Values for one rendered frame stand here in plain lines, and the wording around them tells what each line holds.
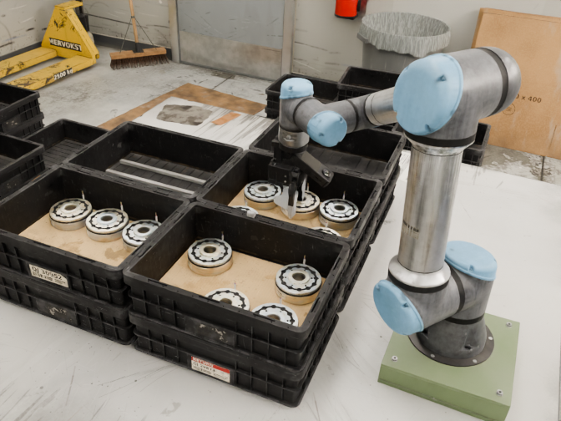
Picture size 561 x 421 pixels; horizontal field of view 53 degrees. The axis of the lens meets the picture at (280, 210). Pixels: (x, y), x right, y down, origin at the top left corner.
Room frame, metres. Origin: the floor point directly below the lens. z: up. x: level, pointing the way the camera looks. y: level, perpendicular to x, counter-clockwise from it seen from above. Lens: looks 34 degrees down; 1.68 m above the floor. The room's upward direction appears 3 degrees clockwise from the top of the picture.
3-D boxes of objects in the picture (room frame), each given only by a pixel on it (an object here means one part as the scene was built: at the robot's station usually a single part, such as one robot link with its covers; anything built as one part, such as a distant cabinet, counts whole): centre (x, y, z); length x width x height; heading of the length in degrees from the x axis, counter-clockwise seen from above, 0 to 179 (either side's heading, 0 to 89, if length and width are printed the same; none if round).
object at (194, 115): (2.12, 0.42, 0.71); 0.22 x 0.19 x 0.01; 68
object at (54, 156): (2.24, 1.01, 0.31); 0.40 x 0.30 x 0.34; 158
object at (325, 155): (1.49, -0.13, 0.87); 0.40 x 0.30 x 0.11; 69
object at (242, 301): (0.86, 0.10, 0.86); 0.10 x 0.10 x 0.01
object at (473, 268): (0.91, -0.38, 0.92); 0.13 x 0.12 x 0.14; 123
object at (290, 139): (1.24, -0.02, 1.07); 0.08 x 0.08 x 0.05
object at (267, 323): (0.93, 0.08, 0.92); 0.40 x 0.30 x 0.02; 69
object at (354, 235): (1.21, -0.03, 0.92); 0.40 x 0.30 x 0.02; 69
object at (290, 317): (0.82, 0.00, 0.86); 0.10 x 0.10 x 0.01
